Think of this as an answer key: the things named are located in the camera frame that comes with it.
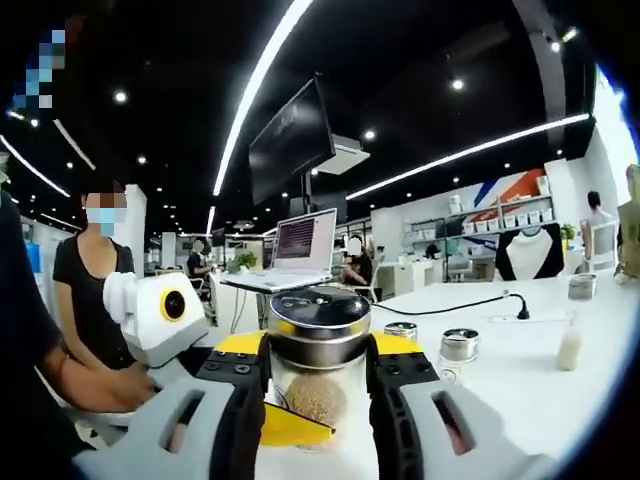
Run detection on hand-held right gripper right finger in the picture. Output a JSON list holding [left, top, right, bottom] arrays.
[[367, 333, 559, 480]]

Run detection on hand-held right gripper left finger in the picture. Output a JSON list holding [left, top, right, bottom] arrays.
[[72, 332, 274, 480]]

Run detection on tall seasoning bottle brown contents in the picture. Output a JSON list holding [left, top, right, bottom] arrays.
[[267, 284, 372, 454]]

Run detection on small seasoning bottle white contents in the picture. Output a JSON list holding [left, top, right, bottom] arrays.
[[383, 321, 419, 344]]

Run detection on small seasoning bottle beige contents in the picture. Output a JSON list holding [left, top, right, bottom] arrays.
[[439, 327, 482, 385]]

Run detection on tall seasoning bottle cream contents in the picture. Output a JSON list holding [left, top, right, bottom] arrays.
[[556, 273, 599, 372]]

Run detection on person's left hand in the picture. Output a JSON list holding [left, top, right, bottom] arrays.
[[112, 363, 160, 412]]

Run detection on person's dark shirt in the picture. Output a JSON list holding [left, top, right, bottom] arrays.
[[0, 194, 76, 480]]

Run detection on white open laptop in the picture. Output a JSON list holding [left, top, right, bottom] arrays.
[[219, 207, 339, 294]]

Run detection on chair with white black jersey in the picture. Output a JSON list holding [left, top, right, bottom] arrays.
[[494, 223, 565, 281]]

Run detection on shelf with white boxes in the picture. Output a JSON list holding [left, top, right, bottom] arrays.
[[402, 192, 556, 251]]

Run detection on black hanging monitor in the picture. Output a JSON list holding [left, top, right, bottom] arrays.
[[248, 73, 336, 206]]

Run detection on curved ceiling light strip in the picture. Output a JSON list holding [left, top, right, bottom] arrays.
[[212, 0, 315, 197]]

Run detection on white ceiling air conditioner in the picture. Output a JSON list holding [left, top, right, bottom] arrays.
[[315, 132, 371, 176]]

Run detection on straight ceiling light strip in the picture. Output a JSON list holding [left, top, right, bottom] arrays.
[[346, 113, 591, 201]]

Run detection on black power cable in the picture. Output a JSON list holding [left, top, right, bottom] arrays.
[[372, 291, 532, 321]]

